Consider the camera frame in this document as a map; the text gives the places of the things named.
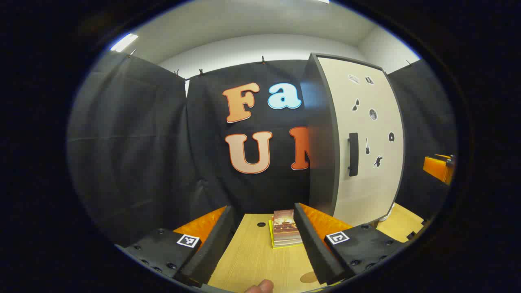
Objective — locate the white paged book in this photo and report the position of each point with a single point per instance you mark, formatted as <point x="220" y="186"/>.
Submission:
<point x="287" y="242"/>

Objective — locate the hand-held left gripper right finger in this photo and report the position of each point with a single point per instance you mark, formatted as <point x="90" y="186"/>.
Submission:
<point x="315" y="248"/>

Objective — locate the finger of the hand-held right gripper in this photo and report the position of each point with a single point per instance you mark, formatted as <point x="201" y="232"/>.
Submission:
<point x="437" y="169"/>

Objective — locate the yellow book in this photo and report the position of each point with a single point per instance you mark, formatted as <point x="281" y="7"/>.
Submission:
<point x="270" y="236"/>

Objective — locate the round brown coaster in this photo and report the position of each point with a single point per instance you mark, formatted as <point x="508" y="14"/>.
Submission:
<point x="308" y="277"/>

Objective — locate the grey cabinet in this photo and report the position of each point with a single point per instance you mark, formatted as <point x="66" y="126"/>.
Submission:
<point x="321" y="162"/>

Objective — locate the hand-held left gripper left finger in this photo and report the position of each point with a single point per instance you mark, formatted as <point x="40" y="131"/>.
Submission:
<point x="211" y="252"/>

